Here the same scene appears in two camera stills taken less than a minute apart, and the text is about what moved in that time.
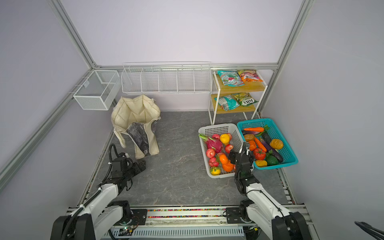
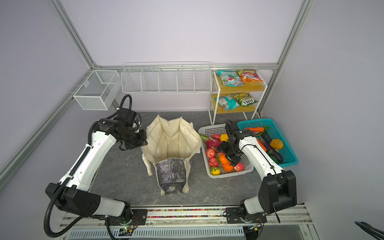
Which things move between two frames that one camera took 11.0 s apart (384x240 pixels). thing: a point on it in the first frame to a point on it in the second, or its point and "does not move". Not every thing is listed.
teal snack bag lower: [227, 102] does not move
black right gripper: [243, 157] to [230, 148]
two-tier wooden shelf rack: [244, 99] does not move
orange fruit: [223, 159] does not move
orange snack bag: [247, 75] does not move
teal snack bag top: [230, 78] does not move
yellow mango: [225, 138] does not move
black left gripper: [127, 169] to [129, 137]
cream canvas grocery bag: [134, 117] to [167, 149]
